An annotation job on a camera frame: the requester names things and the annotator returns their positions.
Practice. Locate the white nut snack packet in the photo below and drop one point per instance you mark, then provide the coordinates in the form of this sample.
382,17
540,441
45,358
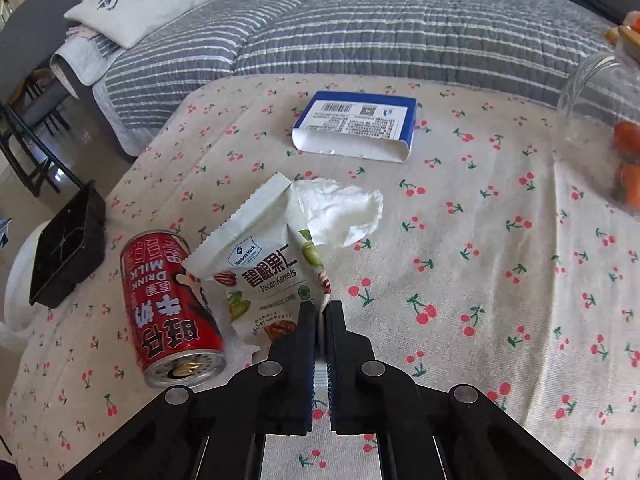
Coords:
260,270

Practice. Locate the white plastic trash bin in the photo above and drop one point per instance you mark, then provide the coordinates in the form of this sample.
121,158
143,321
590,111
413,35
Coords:
15,285

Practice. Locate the white deer print pillow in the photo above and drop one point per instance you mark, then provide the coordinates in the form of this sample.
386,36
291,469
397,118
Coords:
140,5

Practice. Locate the bag of oranges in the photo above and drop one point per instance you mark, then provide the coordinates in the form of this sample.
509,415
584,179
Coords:
627,35

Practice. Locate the grey chair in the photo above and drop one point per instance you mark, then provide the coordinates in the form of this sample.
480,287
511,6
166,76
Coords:
35,25

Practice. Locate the grey striped quilt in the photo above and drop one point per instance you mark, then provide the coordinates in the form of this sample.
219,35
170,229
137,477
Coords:
375,30

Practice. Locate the blue and white cardboard box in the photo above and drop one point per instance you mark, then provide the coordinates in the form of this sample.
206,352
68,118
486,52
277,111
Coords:
360,115

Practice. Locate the clear glass jar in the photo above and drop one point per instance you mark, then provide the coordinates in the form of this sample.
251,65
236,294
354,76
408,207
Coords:
590,105

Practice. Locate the cherry print tablecloth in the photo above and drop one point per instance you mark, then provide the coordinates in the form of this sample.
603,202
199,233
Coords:
500,285

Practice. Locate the red drink can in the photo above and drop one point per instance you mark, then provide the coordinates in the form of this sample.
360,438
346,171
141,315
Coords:
160,300

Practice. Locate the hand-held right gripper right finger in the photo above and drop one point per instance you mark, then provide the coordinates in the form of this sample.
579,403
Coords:
337,350

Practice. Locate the black plastic food tray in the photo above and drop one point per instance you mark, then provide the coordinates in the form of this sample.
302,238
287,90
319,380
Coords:
65,255

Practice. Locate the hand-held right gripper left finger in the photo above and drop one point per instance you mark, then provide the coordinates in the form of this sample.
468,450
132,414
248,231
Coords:
305,350

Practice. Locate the small orange tomato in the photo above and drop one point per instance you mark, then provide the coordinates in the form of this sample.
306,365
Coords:
629,140
631,182

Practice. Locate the crumpled white tissue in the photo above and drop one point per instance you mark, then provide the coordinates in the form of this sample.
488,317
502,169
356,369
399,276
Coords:
345,210

